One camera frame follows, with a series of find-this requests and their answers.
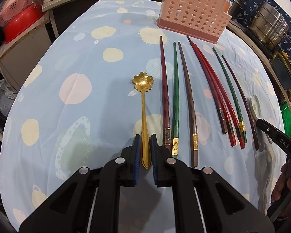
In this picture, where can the steel rice cooker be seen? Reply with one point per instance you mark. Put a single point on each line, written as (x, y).
(230, 0)

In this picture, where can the dark red chopstick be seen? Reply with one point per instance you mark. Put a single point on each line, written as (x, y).
(164, 89)

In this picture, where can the green plastic bag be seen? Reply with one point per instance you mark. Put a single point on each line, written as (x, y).
(287, 119)

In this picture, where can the pink plastic basket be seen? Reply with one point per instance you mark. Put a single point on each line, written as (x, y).
(17, 7)

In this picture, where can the gold flower-shaped spoon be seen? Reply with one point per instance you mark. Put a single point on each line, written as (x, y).
(143, 83)

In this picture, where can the dark purple chopstick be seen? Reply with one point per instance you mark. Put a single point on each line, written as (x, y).
(240, 89)

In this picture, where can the maroon chopstick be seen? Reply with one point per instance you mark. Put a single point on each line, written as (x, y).
(208, 82)

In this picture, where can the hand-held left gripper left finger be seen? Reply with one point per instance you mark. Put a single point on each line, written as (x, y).
(135, 160)

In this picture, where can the wooden corner counter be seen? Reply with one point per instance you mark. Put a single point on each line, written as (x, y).
(92, 2)

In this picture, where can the small glass dish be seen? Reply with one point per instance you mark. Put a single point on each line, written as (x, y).
(255, 105)

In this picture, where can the person's right hand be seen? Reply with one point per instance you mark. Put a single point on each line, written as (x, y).
(281, 184)

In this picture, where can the dark teal box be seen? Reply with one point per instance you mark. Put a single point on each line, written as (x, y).
(285, 70)

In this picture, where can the grey plastic bag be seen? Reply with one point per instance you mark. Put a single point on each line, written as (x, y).
(2, 94)

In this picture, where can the pink perforated utensil holder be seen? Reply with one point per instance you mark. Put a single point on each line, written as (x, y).
(194, 7)

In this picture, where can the pink plate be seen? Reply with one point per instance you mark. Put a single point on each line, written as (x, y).
(11, 1)

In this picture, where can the red plastic basin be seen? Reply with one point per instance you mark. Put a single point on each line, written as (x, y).
(24, 21)

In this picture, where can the large steel pot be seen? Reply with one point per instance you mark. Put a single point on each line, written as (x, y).
(269, 26)

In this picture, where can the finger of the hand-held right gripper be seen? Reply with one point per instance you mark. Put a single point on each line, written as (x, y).
(266, 127)

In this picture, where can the brown chopstick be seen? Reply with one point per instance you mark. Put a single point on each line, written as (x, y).
(188, 94)

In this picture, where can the green chopstick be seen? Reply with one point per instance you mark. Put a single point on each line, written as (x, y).
(229, 82)
(175, 97)

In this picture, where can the grey low cabinet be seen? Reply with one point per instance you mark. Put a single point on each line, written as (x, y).
(21, 53)

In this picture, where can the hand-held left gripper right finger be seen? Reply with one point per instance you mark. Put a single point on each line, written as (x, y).
(153, 160)

